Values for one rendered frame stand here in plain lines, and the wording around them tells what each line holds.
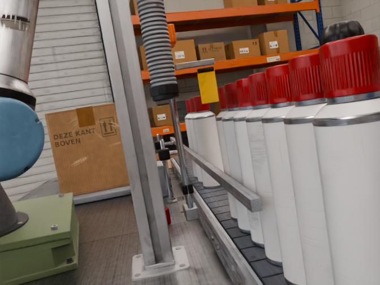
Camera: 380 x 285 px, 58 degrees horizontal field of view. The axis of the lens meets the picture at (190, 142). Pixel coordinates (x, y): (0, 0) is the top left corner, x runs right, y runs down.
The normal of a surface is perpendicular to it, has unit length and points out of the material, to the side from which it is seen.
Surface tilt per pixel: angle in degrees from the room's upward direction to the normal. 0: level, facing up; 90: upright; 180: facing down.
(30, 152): 101
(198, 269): 0
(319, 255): 90
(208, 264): 0
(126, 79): 90
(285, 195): 90
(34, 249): 90
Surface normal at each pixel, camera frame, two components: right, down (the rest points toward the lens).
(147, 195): 0.13, 0.07
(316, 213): -0.65, 0.18
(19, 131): 0.76, 0.13
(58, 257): 0.87, -0.10
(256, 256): -0.16, -0.98
